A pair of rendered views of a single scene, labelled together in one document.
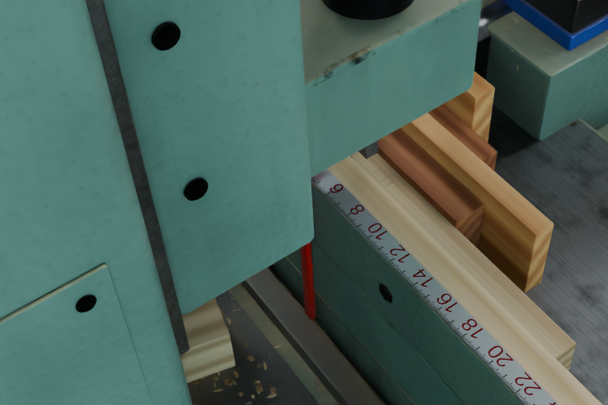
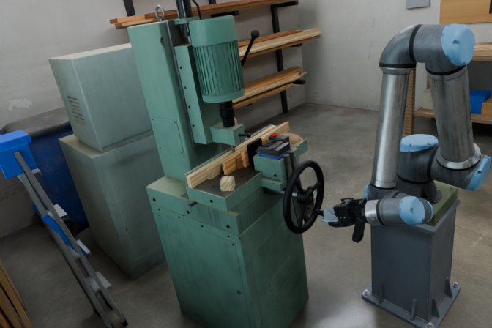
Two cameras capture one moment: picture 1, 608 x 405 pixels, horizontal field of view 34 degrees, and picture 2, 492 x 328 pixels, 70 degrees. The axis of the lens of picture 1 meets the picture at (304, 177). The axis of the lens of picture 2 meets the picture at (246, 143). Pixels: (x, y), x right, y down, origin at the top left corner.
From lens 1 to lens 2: 1.42 m
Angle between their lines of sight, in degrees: 64
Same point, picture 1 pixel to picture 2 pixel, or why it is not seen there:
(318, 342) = not seen: hidden behind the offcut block
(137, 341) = (179, 131)
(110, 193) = (176, 113)
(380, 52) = (220, 129)
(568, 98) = (257, 164)
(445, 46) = (229, 135)
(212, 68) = (193, 113)
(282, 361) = not seen: hidden behind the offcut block
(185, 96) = (191, 114)
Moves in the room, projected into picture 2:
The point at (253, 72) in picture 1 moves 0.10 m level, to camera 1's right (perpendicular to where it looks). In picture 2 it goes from (196, 116) to (201, 121)
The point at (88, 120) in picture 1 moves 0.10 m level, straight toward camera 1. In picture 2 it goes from (174, 105) to (152, 111)
